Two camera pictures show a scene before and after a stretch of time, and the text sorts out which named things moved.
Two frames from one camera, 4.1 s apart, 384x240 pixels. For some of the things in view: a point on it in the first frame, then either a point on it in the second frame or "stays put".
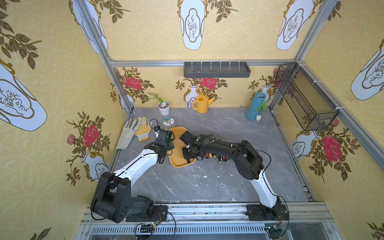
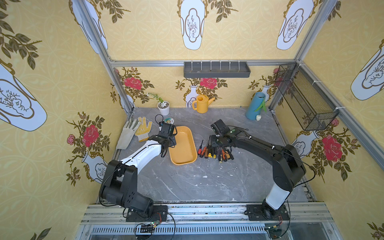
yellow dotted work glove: x=142 y=131 stays put
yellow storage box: x=175 y=156 stays put
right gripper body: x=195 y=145 → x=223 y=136
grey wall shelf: x=216 y=69 stays put
